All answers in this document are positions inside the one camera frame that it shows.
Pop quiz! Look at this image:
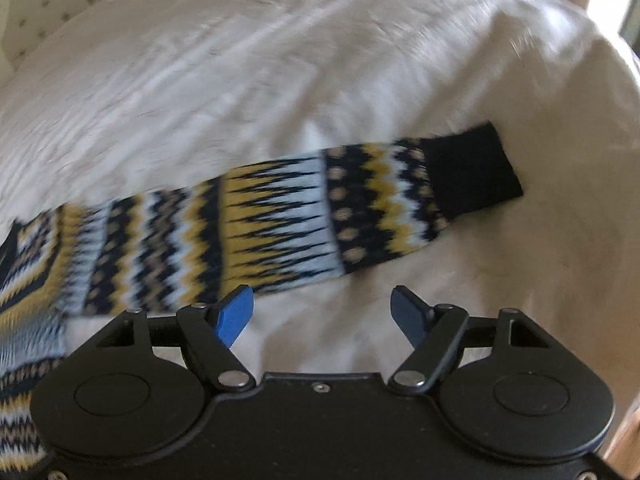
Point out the patterned navy yellow knit sweater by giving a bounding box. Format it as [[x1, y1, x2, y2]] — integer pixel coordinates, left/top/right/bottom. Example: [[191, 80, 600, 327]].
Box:
[[1, 124, 523, 479]]

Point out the white bed duvet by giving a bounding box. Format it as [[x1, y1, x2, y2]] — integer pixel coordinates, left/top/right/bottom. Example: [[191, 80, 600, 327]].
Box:
[[1, 0, 639, 413]]

